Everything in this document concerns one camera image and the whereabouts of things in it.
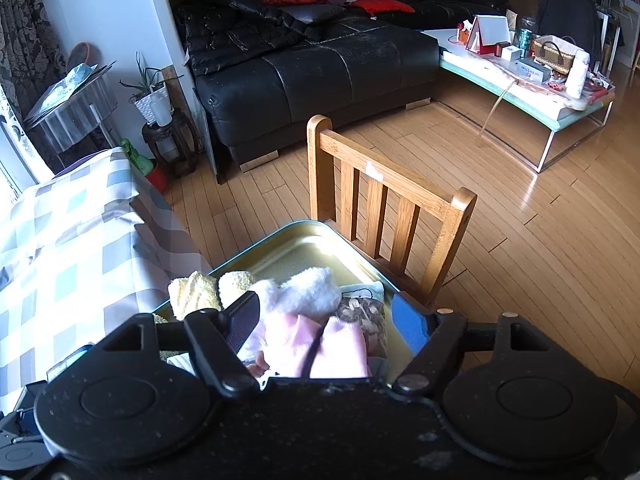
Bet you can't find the blue tissue package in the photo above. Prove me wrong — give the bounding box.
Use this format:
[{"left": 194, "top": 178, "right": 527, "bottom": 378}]
[{"left": 47, "top": 342, "right": 96, "bottom": 381}]

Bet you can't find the red flower pot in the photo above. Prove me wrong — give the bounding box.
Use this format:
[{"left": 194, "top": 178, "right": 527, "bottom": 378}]
[{"left": 146, "top": 160, "right": 169, "bottom": 195}]

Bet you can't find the glass coffee table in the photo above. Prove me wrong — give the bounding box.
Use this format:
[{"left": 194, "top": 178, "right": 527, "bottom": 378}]
[{"left": 420, "top": 27, "right": 618, "bottom": 173}]

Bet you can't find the pale yellow knitted cloth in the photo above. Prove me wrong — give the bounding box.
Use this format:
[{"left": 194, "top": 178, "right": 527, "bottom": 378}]
[{"left": 167, "top": 270, "right": 223, "bottom": 321}]

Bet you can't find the black puffer jacket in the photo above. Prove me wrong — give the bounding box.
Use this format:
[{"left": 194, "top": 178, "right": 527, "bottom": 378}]
[{"left": 172, "top": 0, "right": 346, "bottom": 78}]

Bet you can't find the dark wooden plant stand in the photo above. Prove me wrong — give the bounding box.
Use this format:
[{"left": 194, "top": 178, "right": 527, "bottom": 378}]
[{"left": 141, "top": 110, "right": 201, "bottom": 179}]

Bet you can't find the red and white house-shaped box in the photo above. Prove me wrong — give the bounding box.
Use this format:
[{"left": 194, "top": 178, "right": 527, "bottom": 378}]
[{"left": 465, "top": 14, "right": 513, "bottom": 56}]

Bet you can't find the checked bed sheet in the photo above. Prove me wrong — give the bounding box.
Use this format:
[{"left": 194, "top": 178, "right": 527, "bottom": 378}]
[{"left": 0, "top": 146, "right": 216, "bottom": 416}]

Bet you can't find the tin box with golden inside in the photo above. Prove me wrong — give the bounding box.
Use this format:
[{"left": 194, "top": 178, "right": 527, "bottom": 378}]
[{"left": 152, "top": 220, "right": 416, "bottom": 381}]

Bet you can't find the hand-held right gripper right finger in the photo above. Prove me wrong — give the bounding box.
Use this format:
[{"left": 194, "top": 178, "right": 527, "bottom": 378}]
[{"left": 390, "top": 292, "right": 546, "bottom": 398}]

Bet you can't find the glass panel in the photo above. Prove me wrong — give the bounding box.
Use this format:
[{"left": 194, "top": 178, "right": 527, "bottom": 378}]
[{"left": 192, "top": 87, "right": 221, "bottom": 183}]

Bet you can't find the white table bottle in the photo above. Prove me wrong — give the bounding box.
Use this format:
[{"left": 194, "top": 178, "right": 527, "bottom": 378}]
[{"left": 565, "top": 49, "right": 591, "bottom": 100}]

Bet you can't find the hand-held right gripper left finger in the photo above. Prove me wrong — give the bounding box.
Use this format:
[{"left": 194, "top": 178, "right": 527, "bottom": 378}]
[{"left": 102, "top": 290, "right": 263, "bottom": 398}]

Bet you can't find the terracotta bowl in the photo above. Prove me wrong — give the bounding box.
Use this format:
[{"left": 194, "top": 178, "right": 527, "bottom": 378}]
[{"left": 66, "top": 41, "right": 98, "bottom": 68}]

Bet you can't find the pink cloth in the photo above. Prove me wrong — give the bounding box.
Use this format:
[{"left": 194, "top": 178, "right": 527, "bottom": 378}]
[{"left": 245, "top": 312, "right": 373, "bottom": 380}]

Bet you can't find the grey cardboard box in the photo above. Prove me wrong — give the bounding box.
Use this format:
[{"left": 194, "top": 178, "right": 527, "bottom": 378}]
[{"left": 516, "top": 57, "right": 551, "bottom": 86}]

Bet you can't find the wicker basket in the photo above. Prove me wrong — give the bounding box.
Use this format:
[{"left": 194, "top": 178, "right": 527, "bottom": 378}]
[{"left": 531, "top": 35, "right": 578, "bottom": 76}]

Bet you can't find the blue drawstring herb sachet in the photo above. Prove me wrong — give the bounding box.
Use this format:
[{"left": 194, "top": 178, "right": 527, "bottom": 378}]
[{"left": 332, "top": 282, "right": 388, "bottom": 358}]

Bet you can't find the potted plant in white pot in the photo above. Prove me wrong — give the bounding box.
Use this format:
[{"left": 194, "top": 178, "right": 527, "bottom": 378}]
[{"left": 119, "top": 51, "right": 185, "bottom": 126}]

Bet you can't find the black leather sofa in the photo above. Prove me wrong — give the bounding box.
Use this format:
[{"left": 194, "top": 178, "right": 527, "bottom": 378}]
[{"left": 172, "top": 0, "right": 508, "bottom": 173}]

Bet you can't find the white fluffy plush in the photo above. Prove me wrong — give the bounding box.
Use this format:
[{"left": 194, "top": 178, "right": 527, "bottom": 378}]
[{"left": 247, "top": 266, "right": 343, "bottom": 321}]

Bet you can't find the stack of magazines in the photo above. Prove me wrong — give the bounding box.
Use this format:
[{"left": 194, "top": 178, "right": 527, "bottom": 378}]
[{"left": 22, "top": 60, "right": 118, "bottom": 123}]

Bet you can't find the white plastic bottle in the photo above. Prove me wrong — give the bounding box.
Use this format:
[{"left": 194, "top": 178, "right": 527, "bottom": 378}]
[{"left": 152, "top": 95, "right": 173, "bottom": 127}]

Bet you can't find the patterned curtain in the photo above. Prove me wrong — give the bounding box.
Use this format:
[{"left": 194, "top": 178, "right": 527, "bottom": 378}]
[{"left": 0, "top": 0, "right": 68, "bottom": 173}]

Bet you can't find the round side table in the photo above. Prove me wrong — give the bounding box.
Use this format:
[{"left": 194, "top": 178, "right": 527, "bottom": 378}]
[{"left": 22, "top": 77, "right": 121, "bottom": 156}]

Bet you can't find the wooden chair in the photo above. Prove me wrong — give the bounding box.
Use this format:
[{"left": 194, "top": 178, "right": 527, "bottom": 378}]
[{"left": 306, "top": 114, "right": 478, "bottom": 311}]

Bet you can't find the green spray bottle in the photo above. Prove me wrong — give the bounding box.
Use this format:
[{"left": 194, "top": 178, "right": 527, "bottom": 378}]
[{"left": 120, "top": 139, "right": 156, "bottom": 176}]

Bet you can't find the black office chair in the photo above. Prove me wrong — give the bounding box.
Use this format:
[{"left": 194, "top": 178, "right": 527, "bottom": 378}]
[{"left": 535, "top": 0, "right": 603, "bottom": 61}]

